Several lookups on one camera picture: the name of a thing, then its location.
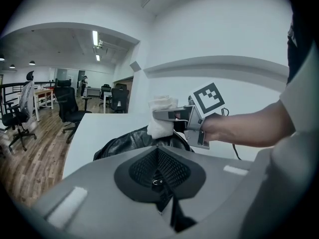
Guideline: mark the person's right forearm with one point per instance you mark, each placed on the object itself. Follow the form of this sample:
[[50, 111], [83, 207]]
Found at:
[[249, 128]]

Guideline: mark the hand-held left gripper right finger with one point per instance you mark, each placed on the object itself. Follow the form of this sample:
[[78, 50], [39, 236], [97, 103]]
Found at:
[[219, 195]]

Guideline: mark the plastic-covered office chair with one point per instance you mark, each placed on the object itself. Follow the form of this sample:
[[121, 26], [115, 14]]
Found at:
[[26, 98]]

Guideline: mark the person's black shirt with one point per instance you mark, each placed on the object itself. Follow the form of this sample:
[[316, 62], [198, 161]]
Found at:
[[299, 58]]

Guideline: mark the wooden-top white table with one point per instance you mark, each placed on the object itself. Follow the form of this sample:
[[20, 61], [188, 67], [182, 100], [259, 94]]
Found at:
[[43, 91]]

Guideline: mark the black office chair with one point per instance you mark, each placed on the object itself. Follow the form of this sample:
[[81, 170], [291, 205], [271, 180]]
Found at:
[[12, 117], [67, 103], [119, 98], [106, 89]]

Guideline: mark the black metal railing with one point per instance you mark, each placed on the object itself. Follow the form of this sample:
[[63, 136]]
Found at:
[[12, 83]]

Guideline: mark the white cloth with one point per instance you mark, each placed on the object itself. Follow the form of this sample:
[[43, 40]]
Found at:
[[160, 131]]

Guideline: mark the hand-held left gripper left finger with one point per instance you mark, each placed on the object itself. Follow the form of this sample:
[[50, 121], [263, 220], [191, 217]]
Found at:
[[99, 195]]

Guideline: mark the grey wall box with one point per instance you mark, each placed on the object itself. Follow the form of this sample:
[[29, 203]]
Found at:
[[134, 65]]

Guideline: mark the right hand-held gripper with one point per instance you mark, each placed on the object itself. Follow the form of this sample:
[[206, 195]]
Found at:
[[207, 101]]

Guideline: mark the black leather backpack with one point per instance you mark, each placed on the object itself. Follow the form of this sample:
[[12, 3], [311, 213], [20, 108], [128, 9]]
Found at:
[[124, 143]]

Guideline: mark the white desk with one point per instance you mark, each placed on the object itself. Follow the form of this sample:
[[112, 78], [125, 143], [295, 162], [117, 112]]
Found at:
[[93, 91], [107, 93]]

